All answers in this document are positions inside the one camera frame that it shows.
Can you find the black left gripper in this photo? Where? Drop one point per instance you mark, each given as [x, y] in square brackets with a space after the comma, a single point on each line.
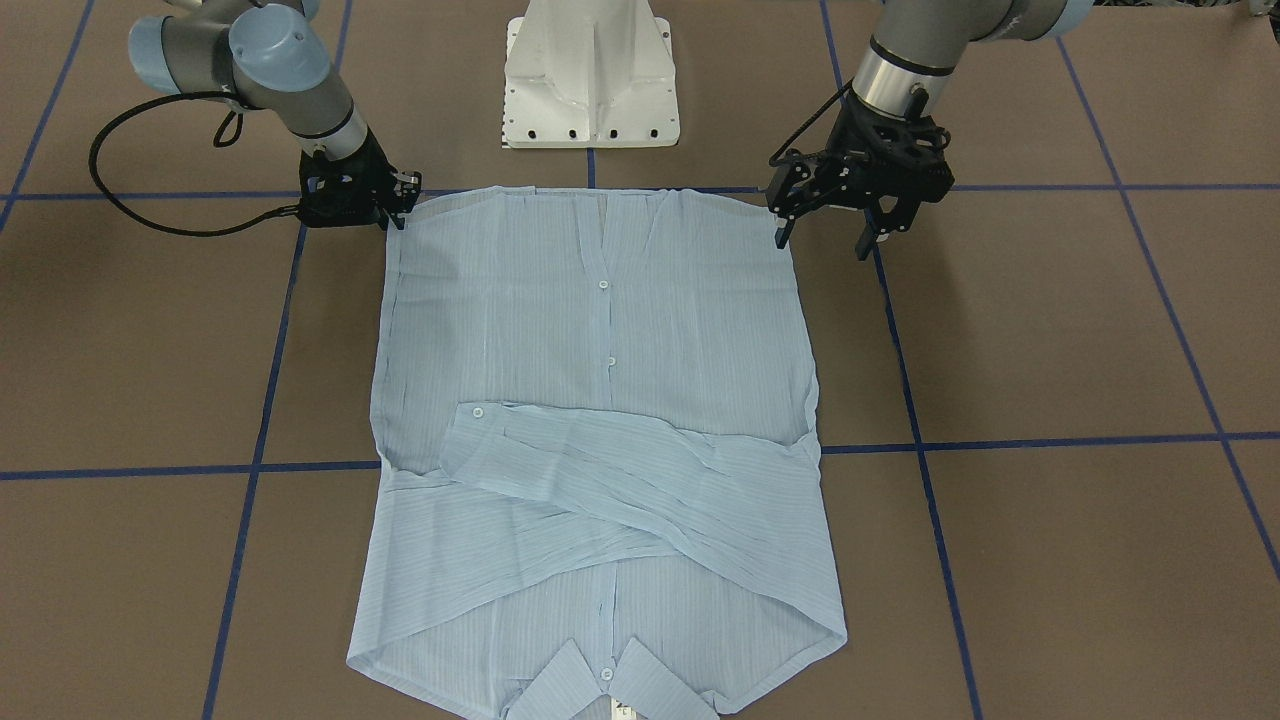
[838, 168]

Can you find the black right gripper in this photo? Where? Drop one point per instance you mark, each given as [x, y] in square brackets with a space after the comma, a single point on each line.
[371, 163]

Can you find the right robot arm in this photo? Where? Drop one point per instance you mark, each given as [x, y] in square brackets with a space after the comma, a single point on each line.
[266, 56]

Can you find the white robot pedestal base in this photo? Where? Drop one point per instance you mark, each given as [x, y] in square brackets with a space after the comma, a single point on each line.
[590, 75]

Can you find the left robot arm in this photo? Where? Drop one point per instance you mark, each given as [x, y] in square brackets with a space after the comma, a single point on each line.
[916, 46]

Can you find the light blue button shirt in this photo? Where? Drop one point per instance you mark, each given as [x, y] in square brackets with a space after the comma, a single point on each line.
[596, 418]

